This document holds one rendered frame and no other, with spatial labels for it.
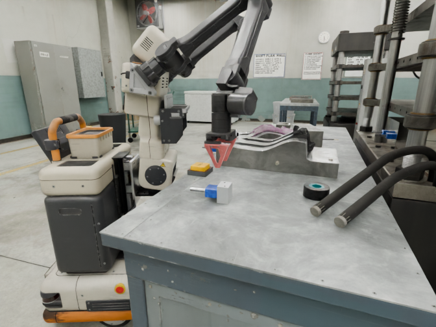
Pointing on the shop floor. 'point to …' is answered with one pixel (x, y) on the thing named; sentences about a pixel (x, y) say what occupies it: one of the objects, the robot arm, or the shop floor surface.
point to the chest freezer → (200, 106)
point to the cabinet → (48, 82)
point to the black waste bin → (119, 124)
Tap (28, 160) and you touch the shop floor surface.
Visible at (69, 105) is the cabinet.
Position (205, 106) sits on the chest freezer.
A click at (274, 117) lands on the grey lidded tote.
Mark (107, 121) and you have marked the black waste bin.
